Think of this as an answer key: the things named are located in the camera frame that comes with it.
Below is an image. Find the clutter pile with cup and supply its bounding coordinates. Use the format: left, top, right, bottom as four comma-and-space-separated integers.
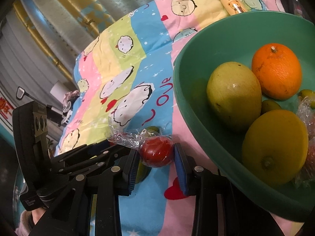
47, 81, 80, 126

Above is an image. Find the grey-green curtain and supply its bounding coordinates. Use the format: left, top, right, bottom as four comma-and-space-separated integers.
1, 0, 152, 103

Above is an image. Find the green plastic bowl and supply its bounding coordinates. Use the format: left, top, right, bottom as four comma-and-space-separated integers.
174, 11, 314, 222

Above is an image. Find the person's left hand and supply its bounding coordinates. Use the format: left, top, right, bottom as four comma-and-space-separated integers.
31, 207, 46, 224

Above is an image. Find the red fruit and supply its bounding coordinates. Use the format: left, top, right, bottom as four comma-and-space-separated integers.
294, 95, 315, 187

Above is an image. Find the yellow-green pear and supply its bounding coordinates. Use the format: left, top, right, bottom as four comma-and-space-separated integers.
206, 61, 262, 128

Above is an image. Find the red tomato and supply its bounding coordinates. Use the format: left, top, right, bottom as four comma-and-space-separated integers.
108, 118, 174, 168

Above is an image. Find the white cabinet with red ornament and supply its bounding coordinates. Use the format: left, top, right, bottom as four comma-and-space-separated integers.
0, 88, 16, 147

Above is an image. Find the desk lamp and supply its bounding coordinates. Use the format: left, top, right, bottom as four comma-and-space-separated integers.
16, 86, 62, 114

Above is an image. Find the orange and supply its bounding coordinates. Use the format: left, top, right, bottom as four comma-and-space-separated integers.
251, 43, 302, 100

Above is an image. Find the colourful cartoon bedsheet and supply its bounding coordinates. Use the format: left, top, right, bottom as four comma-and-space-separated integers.
54, 0, 306, 236

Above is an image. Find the green olive fruit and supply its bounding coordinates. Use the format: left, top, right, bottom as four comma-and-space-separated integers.
260, 99, 282, 115
135, 160, 152, 184
145, 126, 160, 137

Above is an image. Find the yellow lemon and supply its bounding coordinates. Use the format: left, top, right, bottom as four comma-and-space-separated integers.
241, 110, 309, 186

